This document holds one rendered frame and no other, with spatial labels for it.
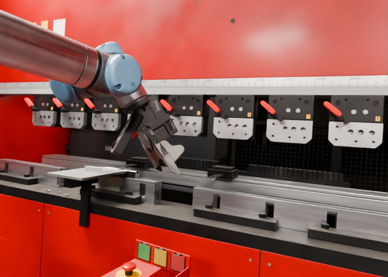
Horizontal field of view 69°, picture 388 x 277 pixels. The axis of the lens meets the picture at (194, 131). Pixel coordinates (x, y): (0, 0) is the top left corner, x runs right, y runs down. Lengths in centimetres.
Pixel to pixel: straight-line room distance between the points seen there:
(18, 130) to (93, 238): 102
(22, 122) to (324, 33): 177
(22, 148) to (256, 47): 159
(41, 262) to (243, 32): 132
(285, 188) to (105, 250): 79
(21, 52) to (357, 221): 100
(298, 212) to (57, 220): 101
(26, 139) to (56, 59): 165
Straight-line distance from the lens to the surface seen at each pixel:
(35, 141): 217
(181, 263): 90
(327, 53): 107
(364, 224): 109
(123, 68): 53
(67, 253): 144
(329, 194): 132
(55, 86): 67
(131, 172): 131
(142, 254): 98
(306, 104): 104
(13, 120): 207
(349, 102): 104
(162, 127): 72
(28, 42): 48
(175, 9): 127
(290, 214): 108
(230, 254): 103
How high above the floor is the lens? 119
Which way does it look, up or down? level
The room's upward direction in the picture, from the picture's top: 3 degrees clockwise
